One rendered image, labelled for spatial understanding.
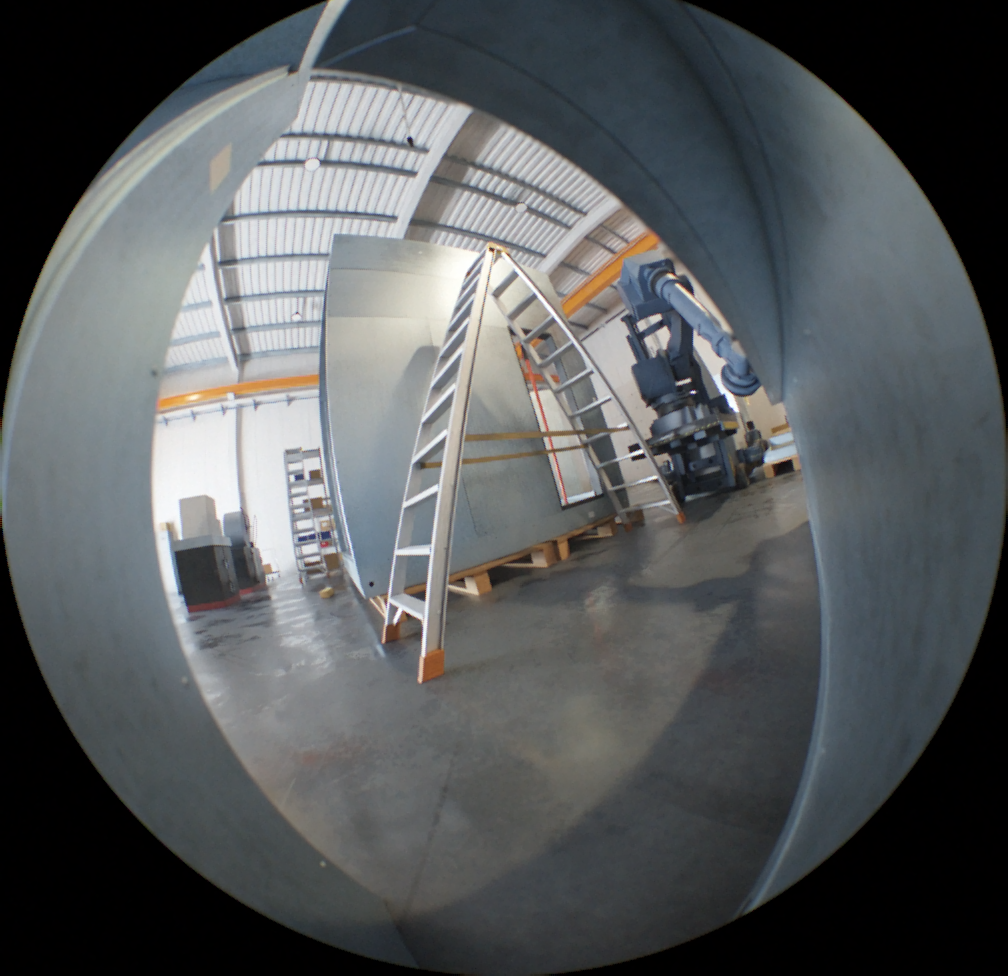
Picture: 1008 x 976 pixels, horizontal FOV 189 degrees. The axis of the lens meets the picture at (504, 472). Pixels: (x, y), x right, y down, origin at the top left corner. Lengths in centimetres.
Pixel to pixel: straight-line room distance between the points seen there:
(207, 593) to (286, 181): 808
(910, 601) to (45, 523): 36
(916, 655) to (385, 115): 800
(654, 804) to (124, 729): 56
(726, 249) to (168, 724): 46
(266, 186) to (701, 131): 865
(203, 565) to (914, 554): 497
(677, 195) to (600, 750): 70
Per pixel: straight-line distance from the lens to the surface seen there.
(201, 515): 498
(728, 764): 59
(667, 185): 16
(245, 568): 636
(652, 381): 269
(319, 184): 855
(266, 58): 92
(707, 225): 19
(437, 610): 106
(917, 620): 15
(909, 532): 15
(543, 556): 224
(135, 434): 31
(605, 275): 1078
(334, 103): 790
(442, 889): 55
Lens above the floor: 48
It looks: 7 degrees up
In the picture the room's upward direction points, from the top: 15 degrees counter-clockwise
